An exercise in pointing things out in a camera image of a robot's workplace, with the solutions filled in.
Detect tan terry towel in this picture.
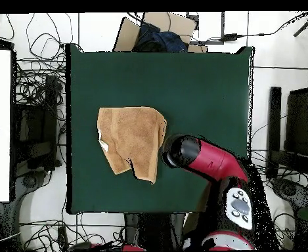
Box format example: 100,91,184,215
96,106,168,185

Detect dark green table cloth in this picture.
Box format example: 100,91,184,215
65,43,255,215

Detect dark blue garment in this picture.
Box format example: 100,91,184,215
132,22,189,53

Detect brown cardboard box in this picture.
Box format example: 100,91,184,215
112,11,209,53

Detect black power adapter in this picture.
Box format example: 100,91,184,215
219,33,244,42

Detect black stand frame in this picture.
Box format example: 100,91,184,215
265,86,308,180
11,74,63,171

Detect tangled black floor cables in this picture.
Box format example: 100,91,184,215
249,149,308,251
14,12,74,106

